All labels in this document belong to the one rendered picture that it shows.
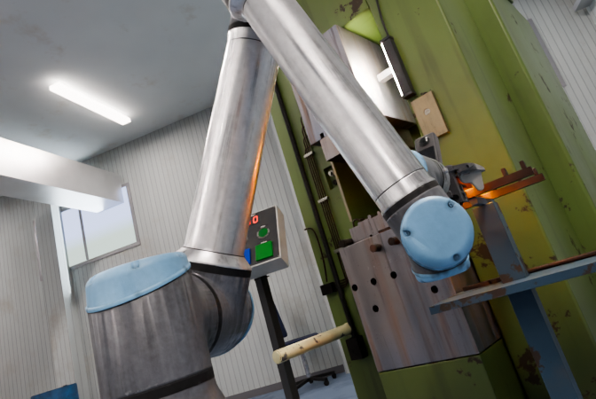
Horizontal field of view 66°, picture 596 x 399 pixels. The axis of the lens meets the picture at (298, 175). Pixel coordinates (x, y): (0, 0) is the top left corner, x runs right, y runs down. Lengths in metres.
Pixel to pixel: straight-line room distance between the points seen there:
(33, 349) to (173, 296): 7.14
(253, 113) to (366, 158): 0.29
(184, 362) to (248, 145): 0.39
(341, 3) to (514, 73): 0.80
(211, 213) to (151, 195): 5.87
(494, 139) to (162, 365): 1.34
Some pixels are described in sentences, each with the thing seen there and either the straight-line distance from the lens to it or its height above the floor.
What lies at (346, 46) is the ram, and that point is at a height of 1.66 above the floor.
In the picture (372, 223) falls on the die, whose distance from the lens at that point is 1.73.
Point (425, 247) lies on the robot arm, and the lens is 0.61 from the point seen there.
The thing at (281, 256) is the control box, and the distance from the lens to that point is 1.82.
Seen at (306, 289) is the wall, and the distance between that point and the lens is 5.66.
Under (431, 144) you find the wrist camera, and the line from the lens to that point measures 0.99.
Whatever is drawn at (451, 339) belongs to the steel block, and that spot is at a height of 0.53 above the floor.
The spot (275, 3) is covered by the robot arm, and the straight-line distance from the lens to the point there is 0.77.
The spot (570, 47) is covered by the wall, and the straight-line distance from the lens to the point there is 6.22.
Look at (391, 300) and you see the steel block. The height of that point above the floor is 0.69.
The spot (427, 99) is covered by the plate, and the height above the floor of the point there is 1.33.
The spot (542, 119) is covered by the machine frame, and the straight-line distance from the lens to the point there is 2.13.
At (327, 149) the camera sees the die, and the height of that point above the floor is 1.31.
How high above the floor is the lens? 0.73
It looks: 16 degrees up
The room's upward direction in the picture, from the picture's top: 17 degrees counter-clockwise
